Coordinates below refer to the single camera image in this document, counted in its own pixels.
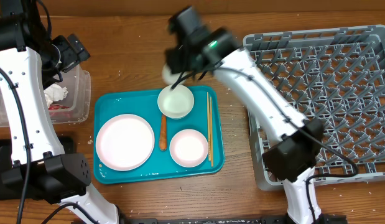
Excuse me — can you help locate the left wooden chopstick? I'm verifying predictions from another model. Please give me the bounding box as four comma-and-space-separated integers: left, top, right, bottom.
206, 92, 211, 161

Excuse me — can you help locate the black waste bin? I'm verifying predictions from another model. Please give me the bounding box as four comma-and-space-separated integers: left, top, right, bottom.
0, 136, 76, 200

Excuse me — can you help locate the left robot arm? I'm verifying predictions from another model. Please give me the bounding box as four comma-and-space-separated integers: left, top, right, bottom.
0, 0, 127, 223

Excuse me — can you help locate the orange carrot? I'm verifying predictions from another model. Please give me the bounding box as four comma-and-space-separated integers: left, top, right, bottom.
159, 114, 167, 151

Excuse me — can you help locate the grey dishwasher rack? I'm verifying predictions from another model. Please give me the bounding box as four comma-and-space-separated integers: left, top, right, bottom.
243, 25, 385, 185

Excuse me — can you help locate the small white cup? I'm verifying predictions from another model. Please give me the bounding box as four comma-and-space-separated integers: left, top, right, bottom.
162, 63, 181, 86

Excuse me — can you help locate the white tissue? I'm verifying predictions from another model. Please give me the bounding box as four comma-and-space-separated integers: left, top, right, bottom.
44, 84, 68, 108

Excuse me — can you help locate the right wooden chopstick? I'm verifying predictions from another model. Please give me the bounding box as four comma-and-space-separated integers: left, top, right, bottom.
209, 97, 214, 167

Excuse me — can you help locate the large white plate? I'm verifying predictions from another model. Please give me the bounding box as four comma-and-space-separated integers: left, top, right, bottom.
95, 114, 155, 171

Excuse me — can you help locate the teal plastic tray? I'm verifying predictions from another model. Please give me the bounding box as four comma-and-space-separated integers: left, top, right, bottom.
93, 85, 225, 184

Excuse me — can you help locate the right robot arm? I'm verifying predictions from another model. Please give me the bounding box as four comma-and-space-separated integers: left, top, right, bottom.
165, 6, 347, 223

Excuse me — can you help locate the red foil snack wrapper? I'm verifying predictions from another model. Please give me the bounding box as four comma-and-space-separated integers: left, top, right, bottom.
49, 104, 72, 123

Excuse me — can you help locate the small white plate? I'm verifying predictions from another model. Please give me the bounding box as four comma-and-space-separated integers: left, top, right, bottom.
169, 129, 208, 168

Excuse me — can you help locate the clear plastic bin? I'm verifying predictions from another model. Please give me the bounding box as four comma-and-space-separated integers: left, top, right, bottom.
0, 63, 91, 128

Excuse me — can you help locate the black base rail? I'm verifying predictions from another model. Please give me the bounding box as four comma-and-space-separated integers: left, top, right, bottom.
125, 215, 348, 224

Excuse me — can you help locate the wooden chopstick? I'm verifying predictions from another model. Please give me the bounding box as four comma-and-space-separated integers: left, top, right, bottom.
209, 97, 214, 167
206, 92, 211, 161

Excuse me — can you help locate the white saucer bowl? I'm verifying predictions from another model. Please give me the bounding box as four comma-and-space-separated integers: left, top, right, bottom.
157, 85, 195, 119

